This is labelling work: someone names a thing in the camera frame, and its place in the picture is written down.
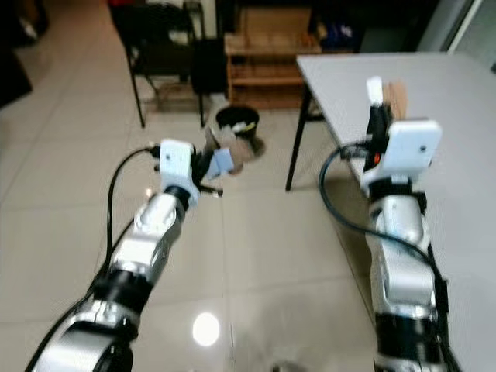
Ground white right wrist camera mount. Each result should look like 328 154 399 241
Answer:
360 118 443 188

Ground brown cardboard box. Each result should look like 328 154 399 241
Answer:
238 7 312 52

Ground black metal chair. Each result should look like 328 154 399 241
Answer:
115 3 207 129

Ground black bag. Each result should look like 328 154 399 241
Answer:
191 38 228 96

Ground black metal table frame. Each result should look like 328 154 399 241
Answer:
284 81 327 193

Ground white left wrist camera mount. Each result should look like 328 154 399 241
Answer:
159 139 198 207

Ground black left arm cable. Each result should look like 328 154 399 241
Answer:
25 143 164 372

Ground brown cardboard scrap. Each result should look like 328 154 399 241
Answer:
204 124 253 165

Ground wooden shoe rack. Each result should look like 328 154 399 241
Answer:
224 32 323 110

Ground blue plastic bag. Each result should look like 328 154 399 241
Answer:
317 21 354 47

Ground black rubbish bin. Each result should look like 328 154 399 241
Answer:
215 105 264 155

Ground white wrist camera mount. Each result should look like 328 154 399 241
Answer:
360 118 443 188
159 139 198 207

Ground white sliding door frame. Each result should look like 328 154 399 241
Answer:
437 0 496 56

